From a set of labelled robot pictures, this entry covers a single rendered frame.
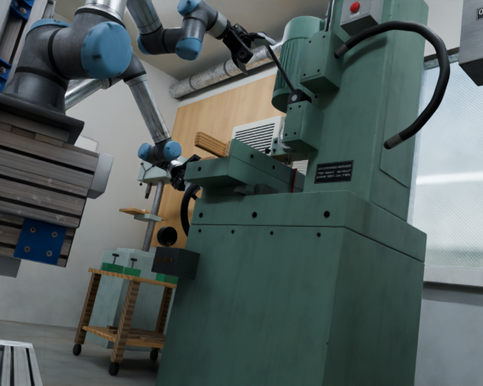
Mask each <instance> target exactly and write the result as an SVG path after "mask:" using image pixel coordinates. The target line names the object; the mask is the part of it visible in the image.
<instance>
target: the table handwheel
mask: <svg viewBox="0 0 483 386"><path fill-rule="evenodd" d="M198 187H199V186H198V185H195V184H193V183H192V184H191V185H190V186H189V187H188V188H187V189H186V192H185V194H184V195H183V198H182V202H181V207H180V219H181V224H182V229H183V230H184V232H185V234H186V236H187V237H188V233H189V226H190V225H189V219H188V207H189V201H190V198H193V199H194V200H196V199H197V196H196V195H195V194H194V191H195V190H196V189H197V188H198Z"/></svg>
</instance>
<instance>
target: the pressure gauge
mask: <svg viewBox="0 0 483 386"><path fill-rule="evenodd" d="M156 239H157V241H158V243H159V244H160V245H162V246H165V247H170V246H172V245H173V244H174V243H175V242H176V240H177V232H176V230H175V229H174V228H173V227H161V228H160V229H159V230H158V232H157V234H156Z"/></svg>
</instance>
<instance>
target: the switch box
mask: <svg viewBox="0 0 483 386"><path fill-rule="evenodd" d="M383 1H384V0H343V9H342V14H341V19H340V26H341V28H342V29H343V30H345V32H346V33H348V35H349V36H352V35H355V34H357V33H359V32H361V31H362V30H365V29H367V28H370V27H372V26H375V25H379V24H381V18H382V13H383ZM354 2H359V3H360V7H359V8H358V10H356V11H355V12H351V11H350V6H351V5H352V4H353V3H354ZM357 12H360V14H359V15H356V16H353V17H352V18H351V17H350V16H351V15H352V14H355V13H357Z"/></svg>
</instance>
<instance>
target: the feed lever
mask: <svg viewBox="0 0 483 386"><path fill-rule="evenodd" d="M265 47H266V48H267V50H268V52H269V54H270V55H271V57H272V59H273V61H274V62H275V64H276V66H277V67H278V69H279V71H280V73H281V75H282V77H283V78H284V80H285V82H286V84H287V85H288V87H289V89H290V90H291V93H290V95H289V97H288V99H287V104H292V103H298V102H301V101H305V100H307V101H308V102H310V103H312V99H311V97H310V96H308V95H307V94H306V93H305V92H304V91H302V90H300V89H296V90H295V89H294V86H293V85H292V83H291V81H290V80H289V78H288V76H287V74H286V73H285V71H284V69H283V67H282V66H281V64H280V62H279V61H278V59H277V58H276V56H275V54H274V52H273V50H272V49H271V47H270V45H267V46H266V45H265Z"/></svg>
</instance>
